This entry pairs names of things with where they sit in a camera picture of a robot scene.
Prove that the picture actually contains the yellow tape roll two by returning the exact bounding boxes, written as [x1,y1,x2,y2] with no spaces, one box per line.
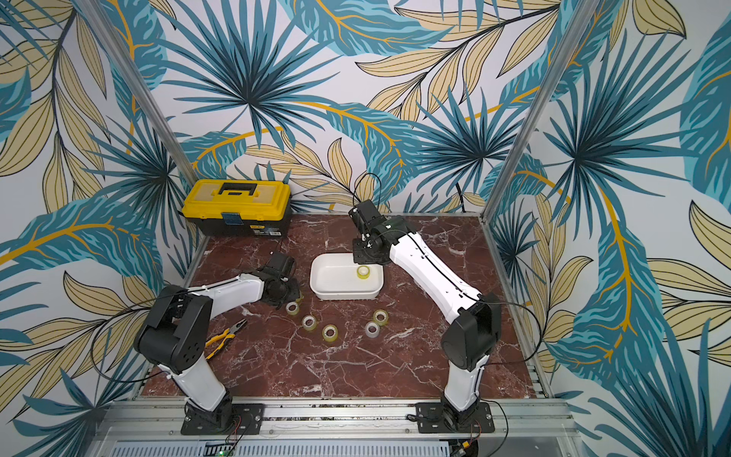
[286,302,300,316]

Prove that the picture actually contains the yellow tape roll six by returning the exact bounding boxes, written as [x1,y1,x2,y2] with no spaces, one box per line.
[356,265,370,279]

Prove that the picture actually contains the yellow tape roll three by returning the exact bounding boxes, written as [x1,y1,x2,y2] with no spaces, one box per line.
[302,315,318,332]

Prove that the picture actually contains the white plastic storage box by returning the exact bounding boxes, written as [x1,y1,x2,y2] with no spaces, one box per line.
[310,252,385,300]

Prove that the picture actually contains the yellow tape roll four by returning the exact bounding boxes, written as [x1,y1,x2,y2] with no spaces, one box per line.
[322,324,339,343]

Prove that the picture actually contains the yellow tape roll five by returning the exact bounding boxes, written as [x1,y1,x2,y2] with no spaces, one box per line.
[372,310,389,327]

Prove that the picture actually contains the clear white tape roll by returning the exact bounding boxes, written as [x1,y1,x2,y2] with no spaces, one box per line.
[365,321,381,338]

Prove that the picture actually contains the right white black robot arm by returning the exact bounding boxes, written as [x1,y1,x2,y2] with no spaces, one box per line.
[348,200,502,417]

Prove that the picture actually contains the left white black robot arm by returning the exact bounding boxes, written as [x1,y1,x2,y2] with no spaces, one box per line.
[133,251,301,412]

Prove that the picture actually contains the yellow black pliers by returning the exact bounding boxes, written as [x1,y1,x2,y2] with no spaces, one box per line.
[206,319,247,360]

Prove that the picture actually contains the yellow black toolbox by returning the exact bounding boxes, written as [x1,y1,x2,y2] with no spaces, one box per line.
[181,179,292,238]

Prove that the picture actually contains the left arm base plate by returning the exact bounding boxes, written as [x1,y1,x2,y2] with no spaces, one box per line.
[181,403,265,436]

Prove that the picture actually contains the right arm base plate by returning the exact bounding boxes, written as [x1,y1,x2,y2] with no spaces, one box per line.
[414,401,495,434]

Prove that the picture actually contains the aluminium front rail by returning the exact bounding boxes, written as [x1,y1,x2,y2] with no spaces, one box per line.
[86,397,588,456]

